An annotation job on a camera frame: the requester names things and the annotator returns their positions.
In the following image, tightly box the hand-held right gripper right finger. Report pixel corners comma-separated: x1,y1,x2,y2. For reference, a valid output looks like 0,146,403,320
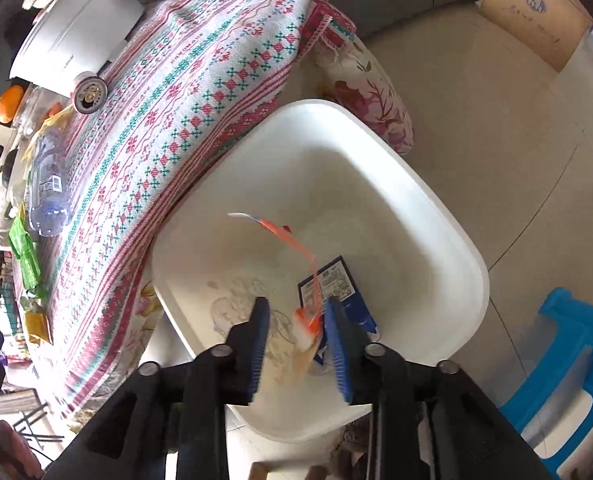
324,297,553,480

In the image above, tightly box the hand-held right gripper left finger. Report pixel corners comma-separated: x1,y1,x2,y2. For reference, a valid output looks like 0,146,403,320
42,296,272,480

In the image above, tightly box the orange plastic wrapper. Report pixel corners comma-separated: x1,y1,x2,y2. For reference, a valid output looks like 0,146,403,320
228,212,323,386

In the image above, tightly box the blue snack packet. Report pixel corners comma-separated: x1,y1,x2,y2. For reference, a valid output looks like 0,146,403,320
296,256,381,366

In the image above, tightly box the green snack packet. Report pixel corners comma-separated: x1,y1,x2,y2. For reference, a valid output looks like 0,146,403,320
7,215,44,292

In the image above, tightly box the white plastic trash bin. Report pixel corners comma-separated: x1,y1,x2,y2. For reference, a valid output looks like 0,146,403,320
150,99,491,443

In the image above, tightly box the clear plastic bottle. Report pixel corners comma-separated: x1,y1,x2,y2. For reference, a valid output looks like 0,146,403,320
26,127,74,238

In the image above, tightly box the red drink can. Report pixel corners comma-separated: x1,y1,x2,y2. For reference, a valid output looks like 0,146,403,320
71,72,108,115

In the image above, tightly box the person's left hand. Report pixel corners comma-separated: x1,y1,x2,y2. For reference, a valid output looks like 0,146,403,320
0,419,43,480

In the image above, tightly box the yellow packet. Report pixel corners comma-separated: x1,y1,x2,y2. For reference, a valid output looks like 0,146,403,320
22,304,53,347

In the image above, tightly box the blue plastic stool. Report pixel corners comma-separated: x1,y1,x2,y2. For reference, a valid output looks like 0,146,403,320
499,287,593,461

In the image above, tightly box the beige snack packet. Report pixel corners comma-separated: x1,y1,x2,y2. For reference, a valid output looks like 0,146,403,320
37,106,75,137

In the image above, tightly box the patterned woven tablecloth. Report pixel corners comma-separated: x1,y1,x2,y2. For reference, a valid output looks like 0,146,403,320
26,0,357,421

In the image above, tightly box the orange fruit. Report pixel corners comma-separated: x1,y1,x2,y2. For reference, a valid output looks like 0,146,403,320
0,85,25,123

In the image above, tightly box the floral cloth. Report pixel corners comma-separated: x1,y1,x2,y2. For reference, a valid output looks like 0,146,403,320
311,35,415,156

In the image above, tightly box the white electric cooking pot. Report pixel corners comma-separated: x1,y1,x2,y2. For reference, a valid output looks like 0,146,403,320
9,0,157,98

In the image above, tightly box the brown cardboard box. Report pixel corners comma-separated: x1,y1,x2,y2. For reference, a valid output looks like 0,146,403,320
478,0,593,72

